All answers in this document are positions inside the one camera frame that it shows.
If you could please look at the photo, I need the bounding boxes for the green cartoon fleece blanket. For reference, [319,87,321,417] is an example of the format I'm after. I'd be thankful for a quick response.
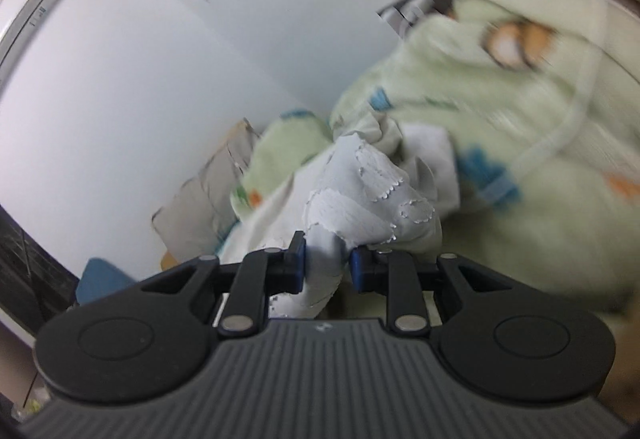
[233,0,639,311]

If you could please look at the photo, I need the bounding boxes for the grey pillow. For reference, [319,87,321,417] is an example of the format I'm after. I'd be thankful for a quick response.
[151,119,259,263]

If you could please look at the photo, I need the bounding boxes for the mustard yellow pillow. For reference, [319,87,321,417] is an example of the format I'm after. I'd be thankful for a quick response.
[160,251,180,271]

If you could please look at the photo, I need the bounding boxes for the blue covered chair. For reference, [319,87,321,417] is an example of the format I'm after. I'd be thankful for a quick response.
[75,257,137,306]

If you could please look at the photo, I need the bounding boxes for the white air conditioner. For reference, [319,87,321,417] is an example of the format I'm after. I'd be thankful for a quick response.
[0,0,56,86]

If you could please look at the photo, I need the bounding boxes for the white embroidered garment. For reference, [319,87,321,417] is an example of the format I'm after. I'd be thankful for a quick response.
[221,122,460,319]

